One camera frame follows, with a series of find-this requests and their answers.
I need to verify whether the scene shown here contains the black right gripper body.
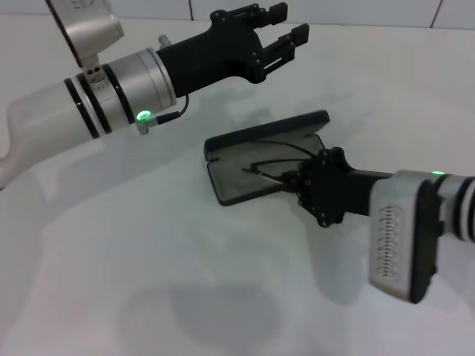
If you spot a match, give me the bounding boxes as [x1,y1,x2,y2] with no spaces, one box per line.
[296,146,396,228]

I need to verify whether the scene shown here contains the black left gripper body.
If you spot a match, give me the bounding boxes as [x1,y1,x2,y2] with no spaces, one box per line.
[155,9,268,99]

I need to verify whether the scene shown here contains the black round glasses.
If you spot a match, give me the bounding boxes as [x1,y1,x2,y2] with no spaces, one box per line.
[240,139,320,186]

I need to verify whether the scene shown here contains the black glasses case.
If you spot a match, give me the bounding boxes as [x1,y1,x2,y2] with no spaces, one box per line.
[203,110,331,208]

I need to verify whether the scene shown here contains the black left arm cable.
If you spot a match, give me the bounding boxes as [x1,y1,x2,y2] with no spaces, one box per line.
[135,94,191,135]

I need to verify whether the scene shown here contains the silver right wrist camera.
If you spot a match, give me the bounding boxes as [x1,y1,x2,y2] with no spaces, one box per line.
[367,170,445,305]

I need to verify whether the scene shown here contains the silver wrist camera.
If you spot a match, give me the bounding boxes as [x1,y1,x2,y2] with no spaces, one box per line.
[44,0,125,81]
[367,170,445,305]

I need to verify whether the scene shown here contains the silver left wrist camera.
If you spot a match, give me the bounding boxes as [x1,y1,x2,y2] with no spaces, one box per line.
[44,0,125,81]

